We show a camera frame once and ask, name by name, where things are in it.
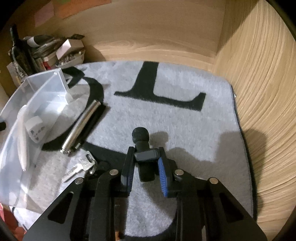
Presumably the dark wine bottle elephant label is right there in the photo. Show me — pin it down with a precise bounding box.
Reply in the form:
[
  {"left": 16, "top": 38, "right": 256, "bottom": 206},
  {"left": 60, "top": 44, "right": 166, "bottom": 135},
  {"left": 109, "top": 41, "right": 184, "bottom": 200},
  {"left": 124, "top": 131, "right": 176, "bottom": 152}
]
[{"left": 10, "top": 24, "right": 36, "bottom": 76}]

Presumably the grey rug with black letters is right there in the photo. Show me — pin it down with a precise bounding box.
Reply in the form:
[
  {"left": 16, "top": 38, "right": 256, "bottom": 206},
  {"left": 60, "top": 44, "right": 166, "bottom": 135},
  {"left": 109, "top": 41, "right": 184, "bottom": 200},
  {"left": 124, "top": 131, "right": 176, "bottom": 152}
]
[{"left": 12, "top": 61, "right": 257, "bottom": 230}]

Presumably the stack of papers and books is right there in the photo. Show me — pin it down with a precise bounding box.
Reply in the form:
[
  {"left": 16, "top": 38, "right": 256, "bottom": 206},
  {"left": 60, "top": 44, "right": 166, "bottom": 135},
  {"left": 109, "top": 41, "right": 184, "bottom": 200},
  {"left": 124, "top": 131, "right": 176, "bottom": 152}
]
[{"left": 21, "top": 33, "right": 85, "bottom": 70}]

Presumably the white bowl of trinkets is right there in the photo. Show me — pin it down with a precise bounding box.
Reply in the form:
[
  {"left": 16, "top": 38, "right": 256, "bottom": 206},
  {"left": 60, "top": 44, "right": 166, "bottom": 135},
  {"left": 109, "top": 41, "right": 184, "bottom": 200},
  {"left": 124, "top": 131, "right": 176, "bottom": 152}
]
[{"left": 56, "top": 51, "right": 85, "bottom": 69}]

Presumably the silver key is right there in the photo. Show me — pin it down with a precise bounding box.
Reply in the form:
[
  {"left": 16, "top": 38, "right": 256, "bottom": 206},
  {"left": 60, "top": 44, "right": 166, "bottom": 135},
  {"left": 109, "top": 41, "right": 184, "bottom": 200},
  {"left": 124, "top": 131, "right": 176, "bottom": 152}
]
[{"left": 62, "top": 153, "right": 97, "bottom": 183}]

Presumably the clear plastic storage bin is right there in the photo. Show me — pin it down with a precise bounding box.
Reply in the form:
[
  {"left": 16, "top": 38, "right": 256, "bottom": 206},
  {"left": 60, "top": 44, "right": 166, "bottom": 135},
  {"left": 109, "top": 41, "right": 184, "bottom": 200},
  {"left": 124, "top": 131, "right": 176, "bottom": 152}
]
[{"left": 1, "top": 68, "right": 72, "bottom": 208}]

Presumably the white travel plug adapter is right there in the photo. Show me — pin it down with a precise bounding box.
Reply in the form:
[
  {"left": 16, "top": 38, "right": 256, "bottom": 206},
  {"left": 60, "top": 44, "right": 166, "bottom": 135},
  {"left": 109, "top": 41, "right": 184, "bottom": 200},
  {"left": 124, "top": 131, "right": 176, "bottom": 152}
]
[{"left": 25, "top": 116, "right": 47, "bottom": 143}]

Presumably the black ball-head mount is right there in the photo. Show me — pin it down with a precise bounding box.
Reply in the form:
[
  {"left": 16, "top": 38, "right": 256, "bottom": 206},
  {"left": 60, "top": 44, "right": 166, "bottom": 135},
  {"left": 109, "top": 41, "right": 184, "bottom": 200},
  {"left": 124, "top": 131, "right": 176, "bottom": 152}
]
[{"left": 132, "top": 127, "right": 160, "bottom": 182}]

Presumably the silver metal tube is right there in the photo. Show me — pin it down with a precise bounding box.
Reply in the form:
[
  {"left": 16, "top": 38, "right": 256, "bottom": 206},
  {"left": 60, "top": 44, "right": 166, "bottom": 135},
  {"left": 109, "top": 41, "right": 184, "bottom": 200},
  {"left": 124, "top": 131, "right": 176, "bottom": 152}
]
[{"left": 60, "top": 100, "right": 101, "bottom": 156}]

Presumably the small white cardboard box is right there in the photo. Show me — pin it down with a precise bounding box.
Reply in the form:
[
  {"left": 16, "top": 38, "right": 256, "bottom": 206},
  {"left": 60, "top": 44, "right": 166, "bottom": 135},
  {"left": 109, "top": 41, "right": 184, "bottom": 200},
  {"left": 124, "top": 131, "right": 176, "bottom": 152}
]
[{"left": 56, "top": 39, "right": 84, "bottom": 60}]

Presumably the orange sticky note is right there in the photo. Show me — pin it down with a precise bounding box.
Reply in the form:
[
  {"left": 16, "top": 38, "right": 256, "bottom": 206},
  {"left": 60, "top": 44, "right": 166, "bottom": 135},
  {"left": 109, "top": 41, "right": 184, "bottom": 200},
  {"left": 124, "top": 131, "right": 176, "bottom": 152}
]
[{"left": 53, "top": 0, "right": 111, "bottom": 19}]

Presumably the pink sticky note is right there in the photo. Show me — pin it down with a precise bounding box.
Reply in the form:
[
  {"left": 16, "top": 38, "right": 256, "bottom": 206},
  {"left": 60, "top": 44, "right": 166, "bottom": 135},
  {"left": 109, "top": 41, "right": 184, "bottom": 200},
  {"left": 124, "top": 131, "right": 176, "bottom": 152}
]
[{"left": 34, "top": 1, "right": 55, "bottom": 27}]

